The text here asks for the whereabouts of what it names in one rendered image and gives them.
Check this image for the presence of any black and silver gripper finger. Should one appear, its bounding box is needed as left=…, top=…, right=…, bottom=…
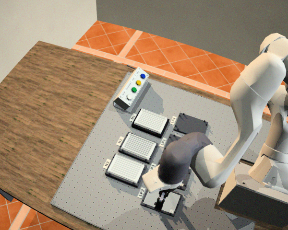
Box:
left=154, top=191, right=170, bottom=211

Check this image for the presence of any white deck label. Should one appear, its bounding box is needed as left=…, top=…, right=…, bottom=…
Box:
left=103, top=159, right=111, bottom=169
left=116, top=137, right=124, bottom=146
left=159, top=138, right=167, bottom=147
left=137, top=188, right=145, bottom=198
left=129, top=113, right=137, bottom=122
left=149, top=163, right=156, bottom=171
left=170, top=116, right=176, bottom=125

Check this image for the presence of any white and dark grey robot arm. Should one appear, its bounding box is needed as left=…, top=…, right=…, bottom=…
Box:
left=142, top=33, right=288, bottom=194

